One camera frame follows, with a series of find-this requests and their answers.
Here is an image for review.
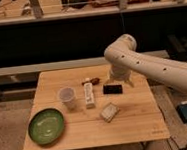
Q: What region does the green ceramic bowl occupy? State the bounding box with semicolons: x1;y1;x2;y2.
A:
27;108;65;145

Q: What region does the black rectangular box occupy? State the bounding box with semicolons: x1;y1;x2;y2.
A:
103;84;123;94

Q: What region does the wooden workbench in background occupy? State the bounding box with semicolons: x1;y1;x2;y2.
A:
0;0;187;25

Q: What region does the wooden table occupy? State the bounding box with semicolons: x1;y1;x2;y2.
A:
23;65;170;150

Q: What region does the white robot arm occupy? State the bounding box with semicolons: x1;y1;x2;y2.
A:
104;34;187;94

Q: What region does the small white packet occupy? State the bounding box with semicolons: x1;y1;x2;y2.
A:
100;103;120;122

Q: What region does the white bottle with brown cap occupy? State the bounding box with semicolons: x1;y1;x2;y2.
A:
82;77;100;109

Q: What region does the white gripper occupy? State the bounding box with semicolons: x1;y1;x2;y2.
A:
108;67;133;87

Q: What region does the clear plastic cup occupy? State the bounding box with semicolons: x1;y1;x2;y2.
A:
58;87;76;110

